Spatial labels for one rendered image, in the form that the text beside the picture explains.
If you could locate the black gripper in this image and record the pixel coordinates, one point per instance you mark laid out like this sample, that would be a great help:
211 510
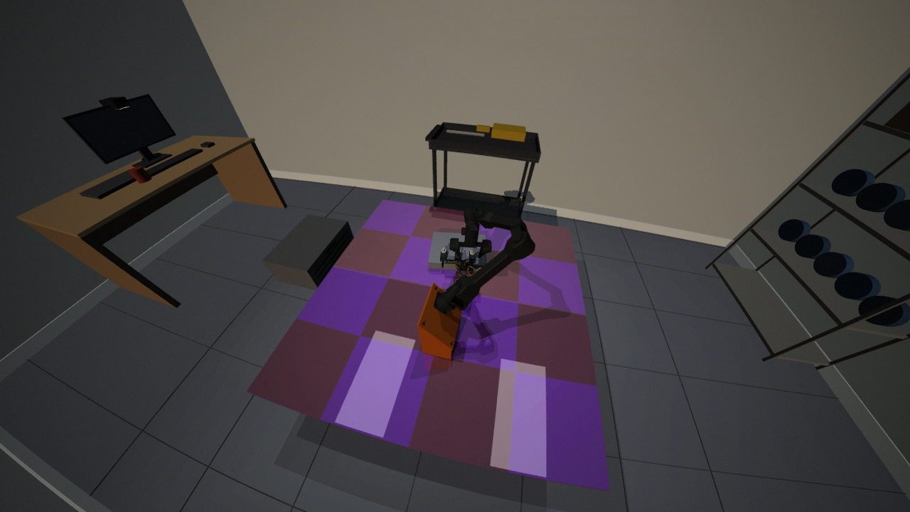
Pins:
485 245

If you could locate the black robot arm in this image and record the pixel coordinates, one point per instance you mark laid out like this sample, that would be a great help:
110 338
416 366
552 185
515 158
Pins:
519 245

